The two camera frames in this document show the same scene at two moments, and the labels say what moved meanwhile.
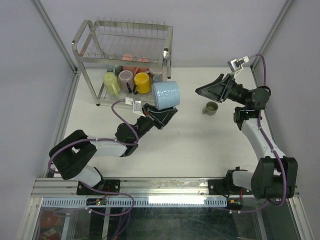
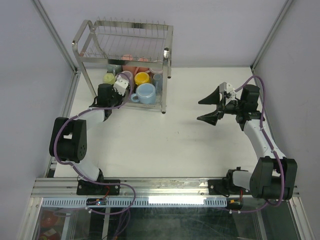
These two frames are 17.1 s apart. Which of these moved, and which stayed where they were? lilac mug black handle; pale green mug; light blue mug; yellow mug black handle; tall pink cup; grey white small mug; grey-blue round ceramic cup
Moved: light blue mug
Stayed: grey white small mug; lilac mug black handle; grey-blue round ceramic cup; tall pink cup; yellow mug black handle; pale green mug
